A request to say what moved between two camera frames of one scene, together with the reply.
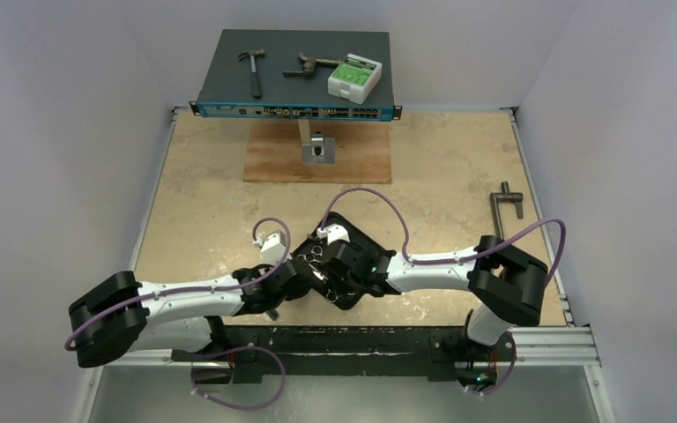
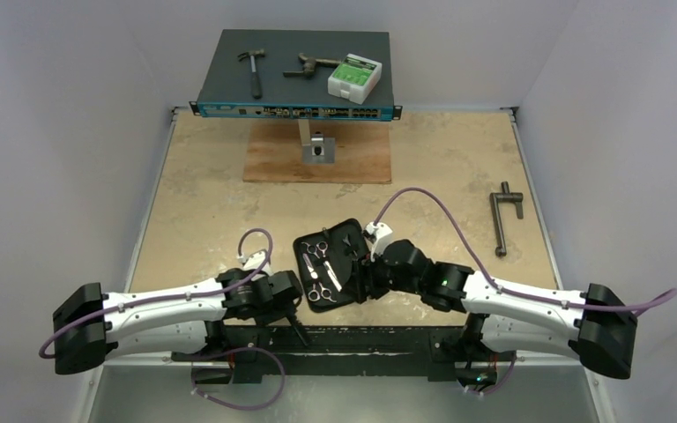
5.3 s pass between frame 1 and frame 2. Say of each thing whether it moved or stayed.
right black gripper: moved
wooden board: stayed
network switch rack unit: stayed
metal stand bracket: stayed
